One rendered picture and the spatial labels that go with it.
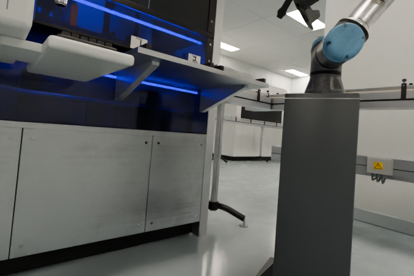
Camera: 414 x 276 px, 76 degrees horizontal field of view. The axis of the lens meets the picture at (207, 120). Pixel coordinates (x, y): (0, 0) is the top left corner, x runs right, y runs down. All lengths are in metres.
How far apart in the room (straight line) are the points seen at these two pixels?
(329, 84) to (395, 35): 1.56
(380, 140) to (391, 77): 0.49
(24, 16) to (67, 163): 0.71
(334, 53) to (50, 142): 1.11
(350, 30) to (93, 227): 1.27
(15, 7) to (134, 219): 1.04
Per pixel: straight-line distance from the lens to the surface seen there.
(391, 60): 2.57
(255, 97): 2.07
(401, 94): 1.84
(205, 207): 1.67
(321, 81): 1.11
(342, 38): 1.01
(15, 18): 0.69
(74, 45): 0.70
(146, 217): 1.46
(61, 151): 1.25
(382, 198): 2.52
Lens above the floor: 0.62
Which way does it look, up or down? 2 degrees up
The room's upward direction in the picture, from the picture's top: 5 degrees clockwise
